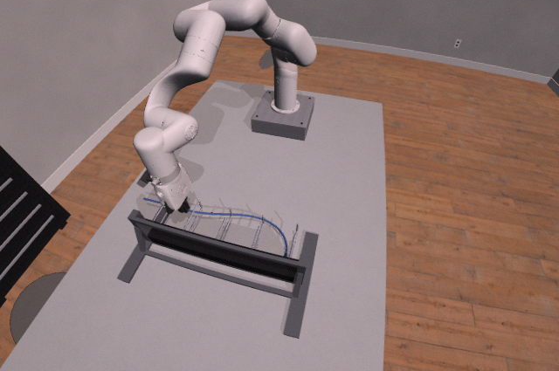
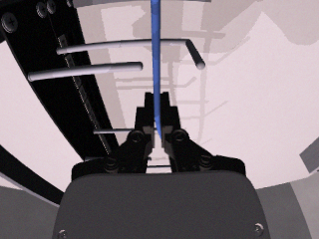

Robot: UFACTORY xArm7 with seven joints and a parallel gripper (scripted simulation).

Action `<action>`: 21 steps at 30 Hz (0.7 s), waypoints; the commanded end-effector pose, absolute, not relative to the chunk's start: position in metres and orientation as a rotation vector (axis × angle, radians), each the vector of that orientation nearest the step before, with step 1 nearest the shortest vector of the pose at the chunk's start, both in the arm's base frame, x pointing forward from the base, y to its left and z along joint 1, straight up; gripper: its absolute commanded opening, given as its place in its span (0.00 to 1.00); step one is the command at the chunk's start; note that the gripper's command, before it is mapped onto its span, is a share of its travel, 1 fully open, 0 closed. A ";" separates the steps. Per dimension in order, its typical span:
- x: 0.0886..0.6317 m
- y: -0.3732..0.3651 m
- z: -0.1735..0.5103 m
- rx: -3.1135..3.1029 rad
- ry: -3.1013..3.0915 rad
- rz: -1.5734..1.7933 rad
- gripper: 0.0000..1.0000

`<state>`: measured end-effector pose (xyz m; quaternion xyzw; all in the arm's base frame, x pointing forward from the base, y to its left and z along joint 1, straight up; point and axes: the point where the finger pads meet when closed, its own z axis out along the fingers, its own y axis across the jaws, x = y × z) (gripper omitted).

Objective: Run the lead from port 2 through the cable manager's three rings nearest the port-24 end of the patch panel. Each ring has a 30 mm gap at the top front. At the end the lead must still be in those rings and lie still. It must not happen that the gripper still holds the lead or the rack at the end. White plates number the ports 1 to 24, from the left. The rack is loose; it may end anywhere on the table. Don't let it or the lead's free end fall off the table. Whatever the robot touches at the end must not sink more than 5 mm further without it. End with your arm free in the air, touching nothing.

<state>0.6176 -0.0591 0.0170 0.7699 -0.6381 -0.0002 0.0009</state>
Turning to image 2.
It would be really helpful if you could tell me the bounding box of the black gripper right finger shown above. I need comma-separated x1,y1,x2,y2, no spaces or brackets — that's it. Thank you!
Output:
160,92,246,176

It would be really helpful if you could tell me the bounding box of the dark grey rack with patch panel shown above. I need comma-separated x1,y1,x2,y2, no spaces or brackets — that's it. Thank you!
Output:
0,0,152,207

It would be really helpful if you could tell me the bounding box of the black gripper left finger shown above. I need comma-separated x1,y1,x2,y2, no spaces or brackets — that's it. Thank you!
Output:
71,92,155,182

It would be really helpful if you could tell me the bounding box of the blue cable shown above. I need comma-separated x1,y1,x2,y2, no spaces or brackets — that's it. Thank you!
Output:
151,0,161,139

